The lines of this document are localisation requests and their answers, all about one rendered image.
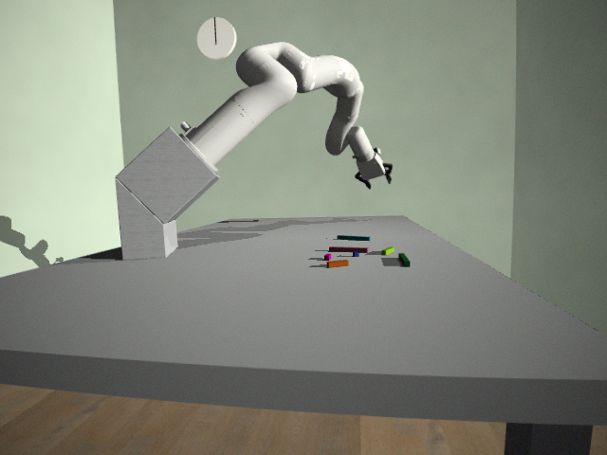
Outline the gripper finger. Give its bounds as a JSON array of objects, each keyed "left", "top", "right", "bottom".
[
  {"left": 382, "top": 163, "right": 393, "bottom": 184},
  {"left": 355, "top": 172, "right": 371, "bottom": 190}
]

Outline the turquoise rod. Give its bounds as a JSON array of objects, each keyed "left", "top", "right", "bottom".
[{"left": 338, "top": 235, "right": 371, "bottom": 241}]

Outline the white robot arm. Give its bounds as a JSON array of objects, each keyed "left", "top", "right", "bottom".
[{"left": 179, "top": 42, "right": 381, "bottom": 173}]

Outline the orange rod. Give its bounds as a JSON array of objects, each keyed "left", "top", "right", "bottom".
[{"left": 327, "top": 260, "right": 348, "bottom": 268}]

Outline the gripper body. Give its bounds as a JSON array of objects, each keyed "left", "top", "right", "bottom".
[{"left": 356, "top": 152, "right": 385, "bottom": 180}]

